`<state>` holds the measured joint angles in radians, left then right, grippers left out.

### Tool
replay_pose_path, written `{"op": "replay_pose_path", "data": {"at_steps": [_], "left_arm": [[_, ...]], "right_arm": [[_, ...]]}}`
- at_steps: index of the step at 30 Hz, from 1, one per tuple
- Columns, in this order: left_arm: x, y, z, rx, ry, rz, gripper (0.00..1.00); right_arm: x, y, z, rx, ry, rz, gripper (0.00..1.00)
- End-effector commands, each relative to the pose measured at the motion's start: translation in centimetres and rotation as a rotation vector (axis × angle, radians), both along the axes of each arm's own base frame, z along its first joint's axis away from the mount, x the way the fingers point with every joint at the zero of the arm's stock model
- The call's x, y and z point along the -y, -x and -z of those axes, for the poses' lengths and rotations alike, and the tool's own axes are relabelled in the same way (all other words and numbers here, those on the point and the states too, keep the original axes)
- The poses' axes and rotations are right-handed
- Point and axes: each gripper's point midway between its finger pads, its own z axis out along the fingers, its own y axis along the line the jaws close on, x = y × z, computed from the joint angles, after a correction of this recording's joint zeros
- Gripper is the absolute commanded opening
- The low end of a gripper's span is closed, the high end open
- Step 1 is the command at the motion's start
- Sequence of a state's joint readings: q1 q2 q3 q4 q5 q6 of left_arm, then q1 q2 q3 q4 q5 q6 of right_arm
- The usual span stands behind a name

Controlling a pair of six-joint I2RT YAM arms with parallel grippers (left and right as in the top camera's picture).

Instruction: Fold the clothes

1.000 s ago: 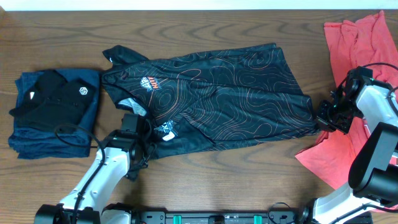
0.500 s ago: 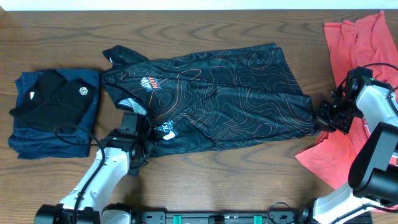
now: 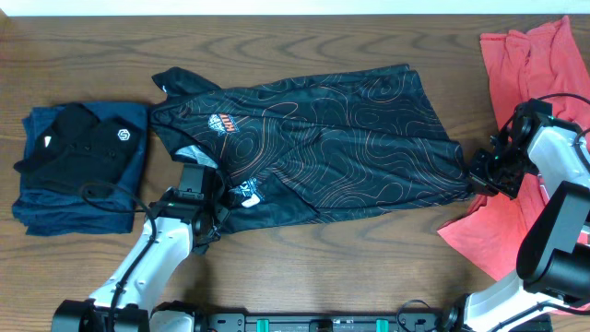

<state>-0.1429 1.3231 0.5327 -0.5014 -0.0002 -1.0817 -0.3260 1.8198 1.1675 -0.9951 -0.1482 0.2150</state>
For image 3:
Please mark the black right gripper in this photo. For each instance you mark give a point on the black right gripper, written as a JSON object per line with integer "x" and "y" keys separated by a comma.
{"x": 477, "y": 172}

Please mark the black patterned jersey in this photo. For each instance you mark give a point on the black patterned jersey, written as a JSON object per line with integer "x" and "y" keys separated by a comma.
{"x": 315, "y": 149}

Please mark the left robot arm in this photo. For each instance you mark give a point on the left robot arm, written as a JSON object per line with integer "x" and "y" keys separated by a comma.
{"x": 185, "y": 220}

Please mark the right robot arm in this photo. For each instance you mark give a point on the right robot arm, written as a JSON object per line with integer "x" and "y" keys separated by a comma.
{"x": 552, "y": 267}

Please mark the red t-shirt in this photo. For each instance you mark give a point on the red t-shirt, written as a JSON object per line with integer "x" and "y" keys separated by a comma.
{"x": 544, "y": 61}

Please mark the folded black polo shirt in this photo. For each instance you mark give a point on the folded black polo shirt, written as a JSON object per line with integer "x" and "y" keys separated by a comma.
{"x": 78, "y": 148}

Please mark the folded navy blue garment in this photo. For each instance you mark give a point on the folded navy blue garment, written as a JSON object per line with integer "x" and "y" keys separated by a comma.
{"x": 98, "y": 207}

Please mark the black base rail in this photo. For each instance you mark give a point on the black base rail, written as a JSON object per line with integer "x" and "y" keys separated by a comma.
{"x": 322, "y": 323}

